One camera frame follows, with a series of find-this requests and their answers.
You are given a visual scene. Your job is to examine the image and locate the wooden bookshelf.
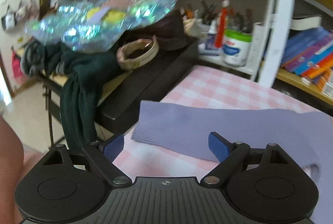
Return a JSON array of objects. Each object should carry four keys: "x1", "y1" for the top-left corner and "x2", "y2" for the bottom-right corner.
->
[{"x1": 260, "y1": 0, "x2": 332, "y2": 105}]

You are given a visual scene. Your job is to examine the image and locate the dark green garment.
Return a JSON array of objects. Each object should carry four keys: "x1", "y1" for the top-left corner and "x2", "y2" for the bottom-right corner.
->
[{"x1": 20, "y1": 39, "x2": 123, "y2": 149}]

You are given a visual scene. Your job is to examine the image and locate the pink checkered table mat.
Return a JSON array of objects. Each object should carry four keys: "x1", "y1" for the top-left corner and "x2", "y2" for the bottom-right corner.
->
[{"x1": 114, "y1": 66, "x2": 320, "y2": 179}]

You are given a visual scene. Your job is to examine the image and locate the purple and pink sweater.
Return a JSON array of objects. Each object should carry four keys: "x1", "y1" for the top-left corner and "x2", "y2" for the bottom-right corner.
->
[{"x1": 132, "y1": 101, "x2": 332, "y2": 223}]

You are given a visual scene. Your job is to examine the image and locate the white shelf post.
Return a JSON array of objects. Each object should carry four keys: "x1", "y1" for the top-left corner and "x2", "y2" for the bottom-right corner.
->
[{"x1": 258, "y1": 0, "x2": 295, "y2": 88}]

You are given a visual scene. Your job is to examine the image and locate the white green lidded jar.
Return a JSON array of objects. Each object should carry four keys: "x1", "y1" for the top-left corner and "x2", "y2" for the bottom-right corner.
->
[{"x1": 222, "y1": 29, "x2": 252, "y2": 67}]

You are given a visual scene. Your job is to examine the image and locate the iridescent plastic bag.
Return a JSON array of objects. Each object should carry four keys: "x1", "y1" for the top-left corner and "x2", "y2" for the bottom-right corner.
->
[{"x1": 25, "y1": 0, "x2": 177, "y2": 54}]

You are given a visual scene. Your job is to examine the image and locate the row of colourful books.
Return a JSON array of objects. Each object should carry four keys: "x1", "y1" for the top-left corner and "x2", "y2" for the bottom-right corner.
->
[{"x1": 280, "y1": 27, "x2": 332, "y2": 84}]

